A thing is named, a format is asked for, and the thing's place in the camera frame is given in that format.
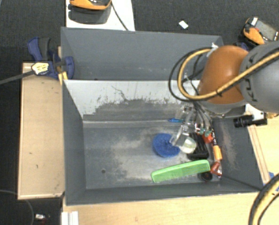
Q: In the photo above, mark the blue round knitted cloth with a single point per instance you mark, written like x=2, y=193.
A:
x=161, y=147

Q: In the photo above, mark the pale white round cup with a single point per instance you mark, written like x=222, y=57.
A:
x=189, y=146

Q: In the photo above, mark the pale wood board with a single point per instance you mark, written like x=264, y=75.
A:
x=42, y=130

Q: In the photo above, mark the blue pen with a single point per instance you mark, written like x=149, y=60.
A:
x=175, y=120

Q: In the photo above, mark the orange and black tool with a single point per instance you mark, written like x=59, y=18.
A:
x=217, y=152

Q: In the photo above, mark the black round cap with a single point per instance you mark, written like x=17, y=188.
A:
x=205, y=176

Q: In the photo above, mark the black ribbed brush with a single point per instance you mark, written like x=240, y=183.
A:
x=200, y=149

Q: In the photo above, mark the black cylinder on white bracket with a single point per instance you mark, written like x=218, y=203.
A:
x=243, y=121

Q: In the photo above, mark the green plastic comb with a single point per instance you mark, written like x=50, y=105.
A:
x=179, y=171

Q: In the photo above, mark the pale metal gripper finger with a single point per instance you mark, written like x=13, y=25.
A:
x=176, y=137
x=186, y=135

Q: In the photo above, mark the grey metal bin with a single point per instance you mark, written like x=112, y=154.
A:
x=120, y=149

